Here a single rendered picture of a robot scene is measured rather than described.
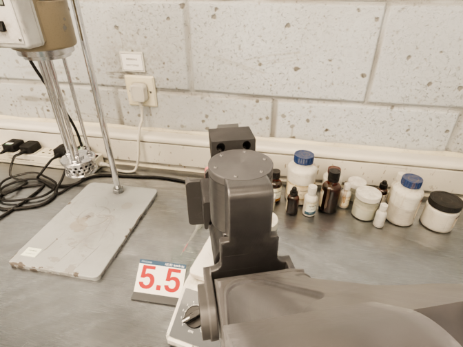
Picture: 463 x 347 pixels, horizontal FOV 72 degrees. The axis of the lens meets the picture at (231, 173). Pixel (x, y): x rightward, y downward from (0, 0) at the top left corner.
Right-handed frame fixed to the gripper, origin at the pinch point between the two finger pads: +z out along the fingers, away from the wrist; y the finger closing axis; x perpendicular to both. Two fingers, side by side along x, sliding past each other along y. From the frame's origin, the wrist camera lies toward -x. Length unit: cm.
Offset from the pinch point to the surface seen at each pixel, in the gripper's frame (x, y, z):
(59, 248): 23.7, 32.7, 12.9
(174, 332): 22.1, 8.8, -10.9
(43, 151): 19, 48, 53
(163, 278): 22.8, 10.8, 0.5
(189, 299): 19.5, 6.1, -7.5
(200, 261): 16.4, 4.0, -2.8
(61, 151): 17, 41, 48
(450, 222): 22, -51, 5
